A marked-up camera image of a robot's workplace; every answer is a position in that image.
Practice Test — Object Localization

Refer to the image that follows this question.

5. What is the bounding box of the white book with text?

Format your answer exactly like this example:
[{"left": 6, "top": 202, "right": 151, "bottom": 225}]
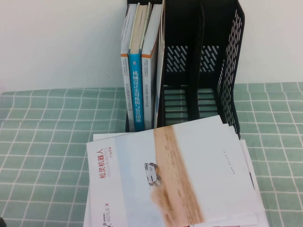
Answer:
[{"left": 82, "top": 139, "right": 270, "bottom": 227}]

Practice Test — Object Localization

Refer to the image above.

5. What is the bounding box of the AgileX desert cover brochure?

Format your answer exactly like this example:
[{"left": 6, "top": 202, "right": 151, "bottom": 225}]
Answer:
[
  {"left": 86, "top": 115, "right": 259, "bottom": 226},
  {"left": 153, "top": 0, "right": 166, "bottom": 130}
]

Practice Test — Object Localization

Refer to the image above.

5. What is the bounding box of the black plastic book holder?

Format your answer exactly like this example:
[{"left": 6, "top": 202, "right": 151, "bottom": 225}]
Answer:
[{"left": 125, "top": 0, "right": 246, "bottom": 140}]

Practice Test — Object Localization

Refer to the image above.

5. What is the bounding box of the thick white orange-striped book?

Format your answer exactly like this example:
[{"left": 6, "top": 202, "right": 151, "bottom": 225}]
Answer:
[{"left": 141, "top": 3, "right": 164, "bottom": 131}]

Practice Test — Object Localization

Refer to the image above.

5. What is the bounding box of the blue spine book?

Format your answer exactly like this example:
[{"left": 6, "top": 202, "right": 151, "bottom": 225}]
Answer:
[{"left": 127, "top": 1, "right": 152, "bottom": 131}]

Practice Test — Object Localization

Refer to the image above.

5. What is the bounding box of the thin white orange-striped book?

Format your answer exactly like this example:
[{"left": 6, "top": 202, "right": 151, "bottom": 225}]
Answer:
[{"left": 120, "top": 3, "right": 138, "bottom": 132}]

